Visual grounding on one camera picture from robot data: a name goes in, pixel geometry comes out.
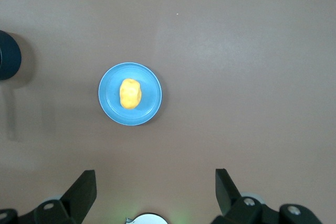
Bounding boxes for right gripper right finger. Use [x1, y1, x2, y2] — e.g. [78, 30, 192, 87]
[209, 168, 323, 224]

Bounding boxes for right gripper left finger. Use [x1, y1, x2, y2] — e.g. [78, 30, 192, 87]
[0, 169, 97, 224]

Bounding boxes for yellow potato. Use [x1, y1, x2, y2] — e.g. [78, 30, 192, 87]
[119, 78, 143, 110]

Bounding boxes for blue round plate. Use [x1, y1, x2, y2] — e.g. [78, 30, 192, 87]
[98, 62, 163, 126]

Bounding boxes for dark saucepan with blue handle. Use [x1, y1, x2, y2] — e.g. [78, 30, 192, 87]
[0, 29, 23, 81]

